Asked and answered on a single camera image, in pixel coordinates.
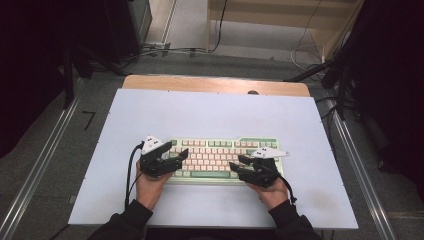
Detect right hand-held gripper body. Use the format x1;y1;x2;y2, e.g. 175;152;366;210
244;147;290;188

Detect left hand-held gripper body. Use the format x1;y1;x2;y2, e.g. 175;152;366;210
139;135;174;178

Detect green and pink keyboard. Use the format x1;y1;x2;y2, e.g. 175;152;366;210
164;136;286;186

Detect person's right hand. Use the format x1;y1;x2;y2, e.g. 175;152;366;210
246;178;289;211

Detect person's left hand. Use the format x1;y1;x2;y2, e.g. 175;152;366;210
135;159;174;211

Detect white table cover board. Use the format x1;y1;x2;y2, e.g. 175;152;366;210
68;88;359;230

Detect black metal stand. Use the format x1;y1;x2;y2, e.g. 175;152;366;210
62;46;76;109

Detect black cabinet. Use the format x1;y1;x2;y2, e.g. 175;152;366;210
103;0;153;64

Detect light wooden shelf unit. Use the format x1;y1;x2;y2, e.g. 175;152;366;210
205;0;364;61

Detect dark curtain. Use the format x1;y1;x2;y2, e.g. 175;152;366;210
0;0;113;159
346;0;424;201

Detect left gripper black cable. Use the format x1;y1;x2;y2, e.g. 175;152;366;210
124;141;145;209

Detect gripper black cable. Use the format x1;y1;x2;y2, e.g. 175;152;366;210
124;141;145;209
276;174;298;205

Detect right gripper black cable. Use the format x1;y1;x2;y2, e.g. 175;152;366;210
276;174;298;205

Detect bundle of floor cables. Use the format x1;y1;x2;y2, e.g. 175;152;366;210
123;41;208;68

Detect metal floor rail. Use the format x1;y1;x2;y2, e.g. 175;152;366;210
0;96;81;240
328;99;398;240

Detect white floor cable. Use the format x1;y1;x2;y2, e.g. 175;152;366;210
290;0;326;73

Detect black hanging cable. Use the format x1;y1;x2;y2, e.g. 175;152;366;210
212;0;229;53

